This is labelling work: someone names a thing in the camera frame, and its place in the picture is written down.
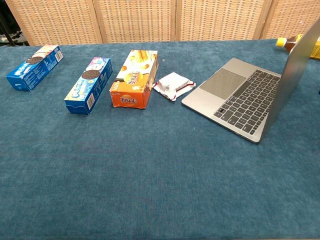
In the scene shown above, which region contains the grey aluminium laptop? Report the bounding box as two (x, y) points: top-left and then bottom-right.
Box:
(181, 18), (320, 144)

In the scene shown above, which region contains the white snack packet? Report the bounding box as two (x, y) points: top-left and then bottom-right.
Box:
(151, 71), (197, 102)

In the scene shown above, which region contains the orange biscuit box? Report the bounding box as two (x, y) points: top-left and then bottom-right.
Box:
(109, 49), (160, 110)

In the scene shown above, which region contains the blue table cloth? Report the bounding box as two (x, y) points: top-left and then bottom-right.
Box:
(0, 38), (320, 240)

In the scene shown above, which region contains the blue Oreo box purple end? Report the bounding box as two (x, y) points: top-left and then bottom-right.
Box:
(63, 57), (114, 116)

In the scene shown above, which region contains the wicker folding screen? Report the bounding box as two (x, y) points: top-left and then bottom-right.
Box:
(4, 0), (320, 46)

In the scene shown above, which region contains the blue Oreo box pink end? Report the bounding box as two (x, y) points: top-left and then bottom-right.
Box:
(5, 44), (65, 92)

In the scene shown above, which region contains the tea bottle yellow label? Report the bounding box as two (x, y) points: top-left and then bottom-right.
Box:
(275, 34), (320, 60)

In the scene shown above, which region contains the black tripod stand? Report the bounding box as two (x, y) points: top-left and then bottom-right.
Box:
(0, 14), (16, 47)

